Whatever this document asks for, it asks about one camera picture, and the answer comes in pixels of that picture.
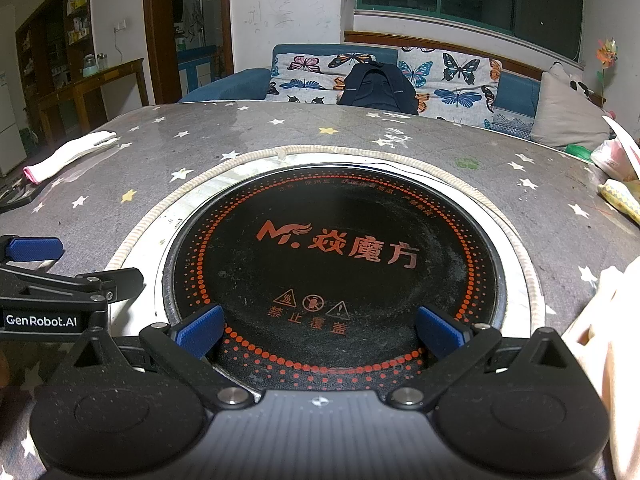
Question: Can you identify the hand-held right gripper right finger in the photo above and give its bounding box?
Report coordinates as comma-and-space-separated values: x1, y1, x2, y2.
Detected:
386, 305, 577, 411

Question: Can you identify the blue and white cabinet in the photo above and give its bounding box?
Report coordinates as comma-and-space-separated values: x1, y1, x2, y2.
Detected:
177, 45, 222, 95

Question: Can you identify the cream garment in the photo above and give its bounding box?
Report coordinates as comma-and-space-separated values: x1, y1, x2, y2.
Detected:
562, 255, 640, 480

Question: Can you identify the round black induction cooktop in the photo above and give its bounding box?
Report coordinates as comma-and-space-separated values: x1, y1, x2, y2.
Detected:
164, 163, 507, 388

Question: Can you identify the yellow patterned cloth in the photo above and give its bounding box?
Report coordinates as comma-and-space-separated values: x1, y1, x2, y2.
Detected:
598, 179, 640, 227

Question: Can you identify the white refrigerator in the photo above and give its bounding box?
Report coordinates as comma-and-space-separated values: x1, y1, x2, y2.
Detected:
0, 5, 27, 178

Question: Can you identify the grey star-printed tablecloth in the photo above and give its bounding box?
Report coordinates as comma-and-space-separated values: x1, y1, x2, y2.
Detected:
0, 100, 640, 480

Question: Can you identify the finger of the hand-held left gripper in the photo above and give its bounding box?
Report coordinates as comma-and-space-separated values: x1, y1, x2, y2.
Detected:
75, 267, 144, 304
0, 235, 65, 267

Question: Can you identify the blue sofa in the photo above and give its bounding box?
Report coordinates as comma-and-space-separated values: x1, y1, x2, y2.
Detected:
177, 42, 543, 141

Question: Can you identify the white glove with pink cuff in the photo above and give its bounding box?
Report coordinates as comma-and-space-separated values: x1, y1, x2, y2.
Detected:
22, 131, 120, 184

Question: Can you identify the colourful pinwheel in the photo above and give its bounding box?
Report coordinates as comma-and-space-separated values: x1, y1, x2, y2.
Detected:
595, 37, 621, 106

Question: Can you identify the dark wooden shelf cabinet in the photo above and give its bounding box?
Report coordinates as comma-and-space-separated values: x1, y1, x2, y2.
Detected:
15, 0, 94, 111

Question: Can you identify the white and pink bag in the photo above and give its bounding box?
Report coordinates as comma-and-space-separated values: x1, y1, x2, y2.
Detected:
590, 115, 640, 182

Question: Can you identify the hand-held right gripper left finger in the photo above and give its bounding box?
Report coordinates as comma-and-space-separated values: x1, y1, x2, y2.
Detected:
65, 304, 257, 411

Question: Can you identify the black backpack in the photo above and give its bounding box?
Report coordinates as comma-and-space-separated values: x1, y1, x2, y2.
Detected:
336, 62, 420, 116

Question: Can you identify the wooden desk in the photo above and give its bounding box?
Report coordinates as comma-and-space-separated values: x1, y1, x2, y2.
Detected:
37, 57, 150, 136

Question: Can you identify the black plastic frame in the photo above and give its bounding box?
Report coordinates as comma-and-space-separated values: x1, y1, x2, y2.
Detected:
0, 177, 32, 212

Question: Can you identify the brown wooden door frame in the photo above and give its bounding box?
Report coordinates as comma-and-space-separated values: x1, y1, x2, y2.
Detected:
142, 0, 235, 106

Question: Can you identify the blue patterned cloth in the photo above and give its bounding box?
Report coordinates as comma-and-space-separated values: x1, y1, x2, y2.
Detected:
492, 109, 534, 139

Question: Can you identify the panda plush toy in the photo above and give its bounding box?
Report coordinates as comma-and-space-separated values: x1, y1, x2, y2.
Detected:
550, 61, 596, 97

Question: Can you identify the butterfly-printed sofa cover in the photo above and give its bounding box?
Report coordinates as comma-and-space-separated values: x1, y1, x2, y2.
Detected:
267, 51, 503, 128

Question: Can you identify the grey pillow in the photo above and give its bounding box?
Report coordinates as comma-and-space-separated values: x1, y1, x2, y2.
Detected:
530, 71, 613, 153

